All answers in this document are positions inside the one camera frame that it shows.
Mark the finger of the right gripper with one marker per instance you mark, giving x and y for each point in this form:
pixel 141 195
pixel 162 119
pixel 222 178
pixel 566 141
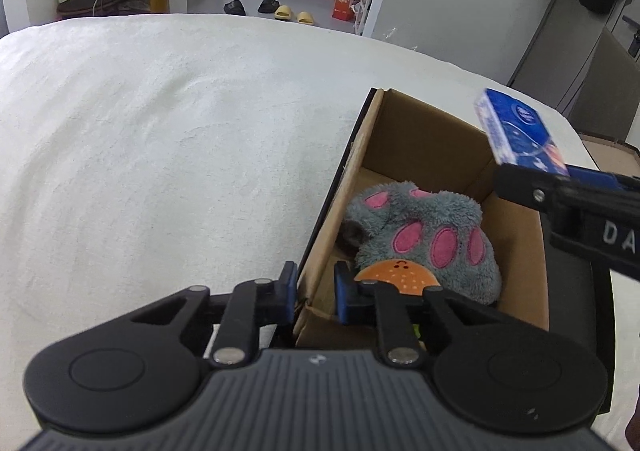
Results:
pixel 536 189
pixel 603 179

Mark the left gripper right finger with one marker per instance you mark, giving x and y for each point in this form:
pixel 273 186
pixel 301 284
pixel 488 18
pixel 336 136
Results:
pixel 373 302

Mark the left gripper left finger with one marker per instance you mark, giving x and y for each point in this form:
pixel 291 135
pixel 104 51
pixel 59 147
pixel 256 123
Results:
pixel 241 314

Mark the blue tissue pack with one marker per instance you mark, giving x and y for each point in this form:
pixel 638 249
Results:
pixel 516 134

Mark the hamburger plush toy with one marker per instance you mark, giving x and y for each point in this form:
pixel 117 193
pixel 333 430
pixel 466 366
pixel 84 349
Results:
pixel 408 277

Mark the grey pink paw plush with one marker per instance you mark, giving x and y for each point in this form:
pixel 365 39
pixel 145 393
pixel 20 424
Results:
pixel 441 231

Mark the brown cardboard box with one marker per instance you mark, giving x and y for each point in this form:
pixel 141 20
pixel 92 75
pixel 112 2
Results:
pixel 397 138

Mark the flat brown cardboard lid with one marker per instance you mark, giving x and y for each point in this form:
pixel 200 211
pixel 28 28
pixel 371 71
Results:
pixel 611 155

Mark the black tray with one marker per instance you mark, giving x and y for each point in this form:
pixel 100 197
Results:
pixel 373 355

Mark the grey leaning board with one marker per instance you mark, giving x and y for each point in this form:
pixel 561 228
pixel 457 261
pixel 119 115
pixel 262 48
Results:
pixel 608 101

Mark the white bed cover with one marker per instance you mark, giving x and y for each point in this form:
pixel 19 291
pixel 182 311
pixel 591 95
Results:
pixel 149 162

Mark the orange carton box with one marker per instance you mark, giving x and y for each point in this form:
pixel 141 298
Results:
pixel 342 10

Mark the right yellow slipper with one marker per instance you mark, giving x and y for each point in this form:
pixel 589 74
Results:
pixel 305 18

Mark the yellow slipper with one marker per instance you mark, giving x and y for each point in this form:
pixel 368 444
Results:
pixel 305 18
pixel 283 13

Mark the left yellow slipper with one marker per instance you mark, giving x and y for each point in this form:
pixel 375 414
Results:
pixel 283 13

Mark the black slipper near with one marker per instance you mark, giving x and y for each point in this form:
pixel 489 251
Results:
pixel 234 7

